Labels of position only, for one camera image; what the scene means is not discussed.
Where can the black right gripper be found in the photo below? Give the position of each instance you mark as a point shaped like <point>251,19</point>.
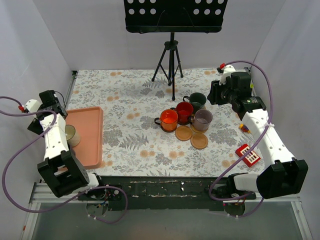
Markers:
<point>214,92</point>

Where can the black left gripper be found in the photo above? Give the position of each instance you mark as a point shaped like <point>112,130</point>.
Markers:
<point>33,127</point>

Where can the dark green cup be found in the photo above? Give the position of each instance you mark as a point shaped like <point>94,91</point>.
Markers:
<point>197,100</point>

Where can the lilac purple cup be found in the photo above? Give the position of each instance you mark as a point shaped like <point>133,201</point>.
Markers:
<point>201,120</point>

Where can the woven rattan coaster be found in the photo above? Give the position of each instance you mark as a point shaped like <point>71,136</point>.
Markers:
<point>197,131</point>

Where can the red cup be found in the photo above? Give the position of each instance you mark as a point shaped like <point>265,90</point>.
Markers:
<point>184,110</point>

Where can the light wooden coaster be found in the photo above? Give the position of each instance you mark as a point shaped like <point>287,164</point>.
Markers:
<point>199,141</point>
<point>183,133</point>

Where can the orange cup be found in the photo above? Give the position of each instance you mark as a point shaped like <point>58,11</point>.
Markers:
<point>168,120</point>

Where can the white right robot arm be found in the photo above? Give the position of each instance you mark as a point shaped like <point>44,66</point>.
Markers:
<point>283,174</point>

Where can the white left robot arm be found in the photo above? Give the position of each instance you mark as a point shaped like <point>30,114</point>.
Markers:
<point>60,169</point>

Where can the cream white cup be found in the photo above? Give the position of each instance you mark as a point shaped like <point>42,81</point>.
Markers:
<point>73,138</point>

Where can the blue green purple block toy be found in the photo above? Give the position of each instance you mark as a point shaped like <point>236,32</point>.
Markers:
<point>244,128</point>

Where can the pink plastic tray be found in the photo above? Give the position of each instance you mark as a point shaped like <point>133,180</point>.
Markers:
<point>88,124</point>

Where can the red toy window block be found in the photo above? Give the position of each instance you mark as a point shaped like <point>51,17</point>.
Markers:
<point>251,158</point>

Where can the floral patterned table mat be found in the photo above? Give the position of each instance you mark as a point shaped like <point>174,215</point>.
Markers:
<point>133,145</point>

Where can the black music stand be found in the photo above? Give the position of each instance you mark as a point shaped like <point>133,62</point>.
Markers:
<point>174,16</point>

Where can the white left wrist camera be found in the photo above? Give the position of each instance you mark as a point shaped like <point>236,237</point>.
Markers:
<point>32,105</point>

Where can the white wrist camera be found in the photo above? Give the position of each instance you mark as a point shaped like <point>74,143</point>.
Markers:
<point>226,70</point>
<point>32,105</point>

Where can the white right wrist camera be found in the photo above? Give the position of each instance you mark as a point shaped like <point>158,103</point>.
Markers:
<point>226,70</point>

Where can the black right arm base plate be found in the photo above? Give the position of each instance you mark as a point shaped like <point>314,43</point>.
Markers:
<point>221,191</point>

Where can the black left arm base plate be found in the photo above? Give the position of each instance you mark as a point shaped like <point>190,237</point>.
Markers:
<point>102,194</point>

